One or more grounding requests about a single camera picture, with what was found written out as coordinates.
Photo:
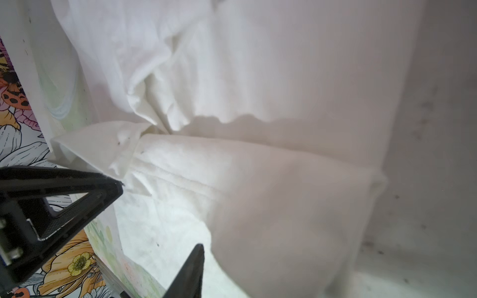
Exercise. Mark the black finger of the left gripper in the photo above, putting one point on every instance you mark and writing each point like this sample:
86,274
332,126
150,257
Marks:
41,210

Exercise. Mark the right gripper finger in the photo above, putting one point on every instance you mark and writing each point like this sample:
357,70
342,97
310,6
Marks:
188,281

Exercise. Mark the white printed t-shirt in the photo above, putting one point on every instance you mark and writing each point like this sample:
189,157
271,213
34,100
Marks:
257,128

